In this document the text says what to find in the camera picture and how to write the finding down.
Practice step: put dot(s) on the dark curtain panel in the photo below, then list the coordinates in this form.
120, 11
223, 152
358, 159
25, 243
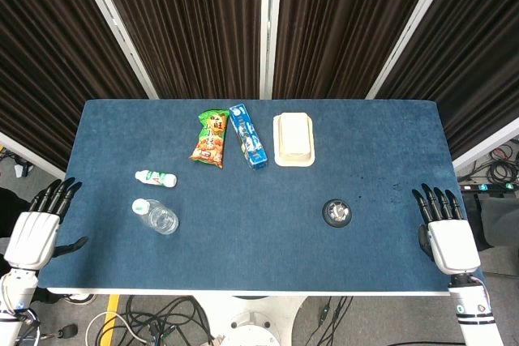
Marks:
348, 26
178, 26
466, 50
48, 50

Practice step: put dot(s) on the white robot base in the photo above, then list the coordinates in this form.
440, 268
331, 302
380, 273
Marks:
259, 321

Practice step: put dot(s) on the black power strip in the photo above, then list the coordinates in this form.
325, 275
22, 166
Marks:
490, 188

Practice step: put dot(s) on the small white green bottle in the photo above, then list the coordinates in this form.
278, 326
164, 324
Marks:
155, 178

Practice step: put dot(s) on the white frame post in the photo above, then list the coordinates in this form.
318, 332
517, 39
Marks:
117, 30
269, 26
409, 30

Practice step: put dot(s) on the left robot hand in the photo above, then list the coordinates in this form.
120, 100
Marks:
34, 232

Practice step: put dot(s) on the clear plastic water bottle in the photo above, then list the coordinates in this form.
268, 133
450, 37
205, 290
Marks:
156, 216

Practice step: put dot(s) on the blue table cloth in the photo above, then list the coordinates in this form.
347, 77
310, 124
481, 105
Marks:
259, 200

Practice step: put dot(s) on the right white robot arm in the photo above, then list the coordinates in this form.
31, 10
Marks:
476, 313

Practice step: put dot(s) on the blue toothpaste box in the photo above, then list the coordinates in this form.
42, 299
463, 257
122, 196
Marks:
248, 137

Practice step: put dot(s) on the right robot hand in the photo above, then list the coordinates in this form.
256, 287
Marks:
450, 240

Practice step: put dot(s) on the cream plastic tray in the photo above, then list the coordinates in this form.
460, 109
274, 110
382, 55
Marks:
294, 139

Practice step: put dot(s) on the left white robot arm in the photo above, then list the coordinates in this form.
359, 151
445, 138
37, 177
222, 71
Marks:
14, 301

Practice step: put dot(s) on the green orange snack bag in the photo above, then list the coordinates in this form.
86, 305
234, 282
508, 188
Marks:
209, 139

